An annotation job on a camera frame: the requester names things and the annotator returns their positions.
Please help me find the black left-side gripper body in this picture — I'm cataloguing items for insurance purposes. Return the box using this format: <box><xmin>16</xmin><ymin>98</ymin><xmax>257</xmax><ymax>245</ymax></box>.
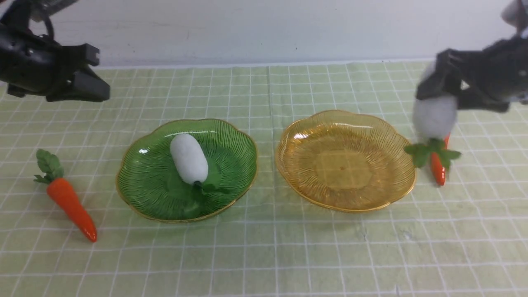
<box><xmin>1</xmin><ymin>0</ymin><xmax>68</xmax><ymax>99</ymax></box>

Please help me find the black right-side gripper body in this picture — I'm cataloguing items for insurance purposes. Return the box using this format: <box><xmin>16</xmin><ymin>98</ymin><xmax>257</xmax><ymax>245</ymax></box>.
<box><xmin>472</xmin><ymin>0</ymin><xmax>527</xmax><ymax>105</ymax></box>

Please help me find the left gripper black left-side finger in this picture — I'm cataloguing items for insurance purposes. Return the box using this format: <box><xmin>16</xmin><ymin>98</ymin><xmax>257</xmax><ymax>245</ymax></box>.
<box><xmin>62</xmin><ymin>43</ymin><xmax>100</xmax><ymax>66</ymax></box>
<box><xmin>46</xmin><ymin>66</ymin><xmax>111</xmax><ymax>103</ymax></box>

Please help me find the right gripper black right-side finger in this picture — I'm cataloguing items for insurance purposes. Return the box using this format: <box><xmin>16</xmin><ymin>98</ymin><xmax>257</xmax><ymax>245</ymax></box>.
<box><xmin>456</xmin><ymin>87</ymin><xmax>510</xmax><ymax>113</ymax></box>
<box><xmin>415</xmin><ymin>49</ymin><xmax>475</xmax><ymax>100</ymax></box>

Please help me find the white toy radish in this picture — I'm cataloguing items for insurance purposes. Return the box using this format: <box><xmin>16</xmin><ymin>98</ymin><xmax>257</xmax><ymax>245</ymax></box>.
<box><xmin>404</xmin><ymin>61</ymin><xmax>461</xmax><ymax>171</ymax></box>
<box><xmin>170</xmin><ymin>133</ymin><xmax>230</xmax><ymax>196</ymax></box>

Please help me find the orange toy carrot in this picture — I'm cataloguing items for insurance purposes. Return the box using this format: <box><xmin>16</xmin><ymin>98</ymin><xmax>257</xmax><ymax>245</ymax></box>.
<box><xmin>430</xmin><ymin>151</ymin><xmax>449</xmax><ymax>186</ymax></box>
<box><xmin>34</xmin><ymin>148</ymin><xmax>97</xmax><ymax>243</ymax></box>

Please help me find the green plastic plate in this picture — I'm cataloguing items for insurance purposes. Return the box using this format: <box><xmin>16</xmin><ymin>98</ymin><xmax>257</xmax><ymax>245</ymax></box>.
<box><xmin>116</xmin><ymin>118</ymin><xmax>258</xmax><ymax>223</ymax></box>

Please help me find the amber plastic plate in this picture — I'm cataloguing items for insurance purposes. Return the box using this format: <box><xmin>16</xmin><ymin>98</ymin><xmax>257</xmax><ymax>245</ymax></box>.
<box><xmin>275</xmin><ymin>110</ymin><xmax>417</xmax><ymax>213</ymax></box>

